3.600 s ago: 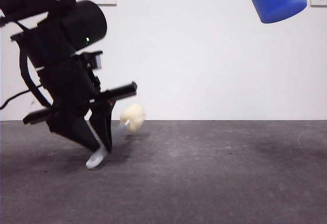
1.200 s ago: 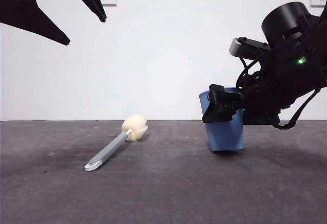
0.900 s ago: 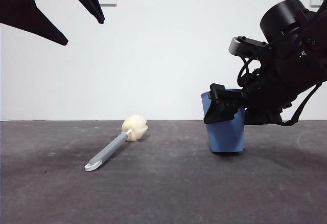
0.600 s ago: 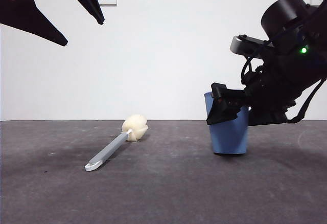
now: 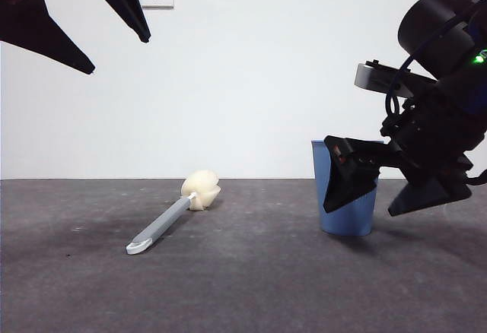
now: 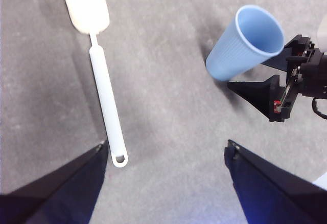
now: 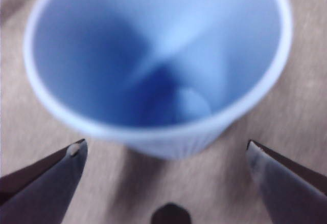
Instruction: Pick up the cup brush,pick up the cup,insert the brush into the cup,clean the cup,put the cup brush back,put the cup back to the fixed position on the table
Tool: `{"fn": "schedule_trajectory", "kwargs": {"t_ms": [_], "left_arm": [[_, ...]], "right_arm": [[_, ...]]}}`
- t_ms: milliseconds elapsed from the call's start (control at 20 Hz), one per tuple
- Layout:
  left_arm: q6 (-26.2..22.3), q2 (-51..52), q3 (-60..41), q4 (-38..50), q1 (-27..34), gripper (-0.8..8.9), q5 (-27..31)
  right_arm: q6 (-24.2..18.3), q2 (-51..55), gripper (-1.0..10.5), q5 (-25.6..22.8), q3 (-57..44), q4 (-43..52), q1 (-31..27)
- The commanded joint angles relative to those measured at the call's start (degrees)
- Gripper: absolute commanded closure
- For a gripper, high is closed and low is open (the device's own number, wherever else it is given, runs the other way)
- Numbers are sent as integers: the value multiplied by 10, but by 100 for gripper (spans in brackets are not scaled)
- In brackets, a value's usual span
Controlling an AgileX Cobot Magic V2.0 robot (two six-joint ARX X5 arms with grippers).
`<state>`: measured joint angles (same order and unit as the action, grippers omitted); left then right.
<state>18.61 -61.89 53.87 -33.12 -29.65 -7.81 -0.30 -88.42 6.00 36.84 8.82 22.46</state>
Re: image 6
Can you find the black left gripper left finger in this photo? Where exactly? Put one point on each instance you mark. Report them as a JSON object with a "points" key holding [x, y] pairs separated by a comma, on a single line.
{"points": [[56, 196]]}

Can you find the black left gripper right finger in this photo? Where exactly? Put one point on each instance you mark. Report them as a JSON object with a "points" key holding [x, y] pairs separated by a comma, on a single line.
{"points": [[276, 193]]}

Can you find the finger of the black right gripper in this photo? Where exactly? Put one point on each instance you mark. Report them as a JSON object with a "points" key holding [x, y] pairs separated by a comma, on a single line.
{"points": [[260, 93], [281, 60]]}

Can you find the blue ribbed plastic cup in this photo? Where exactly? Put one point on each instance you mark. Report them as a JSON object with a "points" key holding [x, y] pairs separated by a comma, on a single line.
{"points": [[237, 52]]}

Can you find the cup brush with sponge head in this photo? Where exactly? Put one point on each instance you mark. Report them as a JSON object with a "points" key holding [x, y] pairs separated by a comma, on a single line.
{"points": [[104, 93]]}

